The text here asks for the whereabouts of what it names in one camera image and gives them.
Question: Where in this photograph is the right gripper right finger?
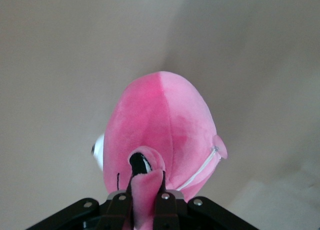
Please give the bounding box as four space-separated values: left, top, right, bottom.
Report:
152 171 181 230

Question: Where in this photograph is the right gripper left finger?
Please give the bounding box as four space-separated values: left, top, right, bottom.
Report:
96 174 135 230

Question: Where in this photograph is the pink round plush toy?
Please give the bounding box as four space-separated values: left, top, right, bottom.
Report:
102 71 229 230

